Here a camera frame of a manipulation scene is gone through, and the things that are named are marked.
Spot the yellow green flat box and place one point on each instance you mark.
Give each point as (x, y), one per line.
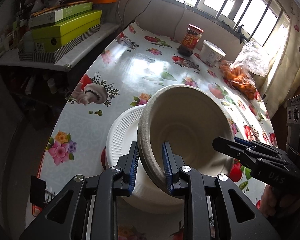
(49, 39)

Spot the white plastic tub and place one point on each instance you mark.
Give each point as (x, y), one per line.
(210, 53)

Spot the white side shelf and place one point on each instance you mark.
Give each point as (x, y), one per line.
(69, 60)

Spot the person's right hand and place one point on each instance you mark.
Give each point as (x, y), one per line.
(269, 204)

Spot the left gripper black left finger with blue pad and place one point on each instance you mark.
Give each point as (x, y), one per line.
(87, 204)

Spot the white green long box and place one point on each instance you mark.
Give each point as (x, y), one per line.
(53, 15)

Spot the large beige paper bowl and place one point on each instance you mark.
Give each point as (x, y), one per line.
(189, 120)

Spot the floral vegetable print tablecloth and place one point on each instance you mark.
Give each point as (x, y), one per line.
(126, 74)

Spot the large white paper plate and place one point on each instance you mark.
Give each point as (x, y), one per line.
(146, 196)

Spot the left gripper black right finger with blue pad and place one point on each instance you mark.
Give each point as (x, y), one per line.
(215, 207)

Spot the cream patterned curtain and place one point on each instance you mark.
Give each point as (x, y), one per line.
(284, 77)

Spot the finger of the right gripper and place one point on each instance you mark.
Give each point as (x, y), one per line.
(245, 155)
(260, 147)

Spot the striped black white box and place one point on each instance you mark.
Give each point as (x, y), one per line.
(46, 57)

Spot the red label sauce jar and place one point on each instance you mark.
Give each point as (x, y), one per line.
(190, 40)

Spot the window metal bars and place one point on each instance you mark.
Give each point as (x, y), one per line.
(260, 20)

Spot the plastic bag of oranges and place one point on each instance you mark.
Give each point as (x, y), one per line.
(251, 60)

